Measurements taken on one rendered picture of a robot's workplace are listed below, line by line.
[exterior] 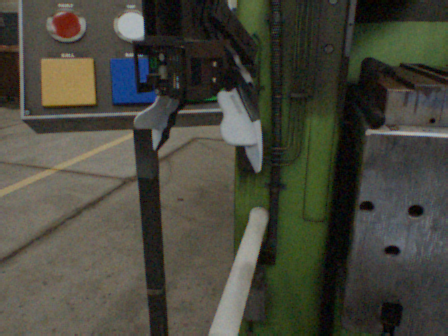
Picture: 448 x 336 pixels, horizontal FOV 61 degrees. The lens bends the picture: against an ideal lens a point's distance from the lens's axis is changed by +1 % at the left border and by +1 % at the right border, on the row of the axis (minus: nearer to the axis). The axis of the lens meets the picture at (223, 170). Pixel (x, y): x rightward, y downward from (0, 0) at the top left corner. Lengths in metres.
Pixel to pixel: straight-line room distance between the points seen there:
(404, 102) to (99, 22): 0.55
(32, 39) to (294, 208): 0.69
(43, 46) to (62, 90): 0.08
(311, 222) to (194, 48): 0.73
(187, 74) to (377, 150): 0.46
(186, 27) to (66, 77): 0.30
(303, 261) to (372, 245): 0.30
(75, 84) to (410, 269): 0.70
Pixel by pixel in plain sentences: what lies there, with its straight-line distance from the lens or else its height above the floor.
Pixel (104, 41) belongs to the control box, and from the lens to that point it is 0.66.
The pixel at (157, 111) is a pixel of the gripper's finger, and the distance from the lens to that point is 0.45.
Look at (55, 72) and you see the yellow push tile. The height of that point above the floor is 1.02.
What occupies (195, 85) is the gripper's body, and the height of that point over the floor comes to 1.03.
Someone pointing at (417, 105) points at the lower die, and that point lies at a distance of 0.79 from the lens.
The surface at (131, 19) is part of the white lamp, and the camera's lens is 0.67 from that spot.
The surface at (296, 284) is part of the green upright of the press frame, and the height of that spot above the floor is 0.42.
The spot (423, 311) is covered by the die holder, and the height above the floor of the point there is 0.55.
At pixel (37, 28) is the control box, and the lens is 0.68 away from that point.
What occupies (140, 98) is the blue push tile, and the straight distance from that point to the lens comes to 0.61.
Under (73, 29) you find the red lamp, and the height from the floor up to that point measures 1.08.
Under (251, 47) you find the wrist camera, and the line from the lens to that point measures 0.48.
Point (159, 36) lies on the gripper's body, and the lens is 0.37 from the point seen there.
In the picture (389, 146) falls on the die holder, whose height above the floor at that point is 0.89.
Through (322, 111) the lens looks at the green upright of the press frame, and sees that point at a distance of 0.92.
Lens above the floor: 1.08
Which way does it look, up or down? 20 degrees down
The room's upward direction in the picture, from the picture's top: straight up
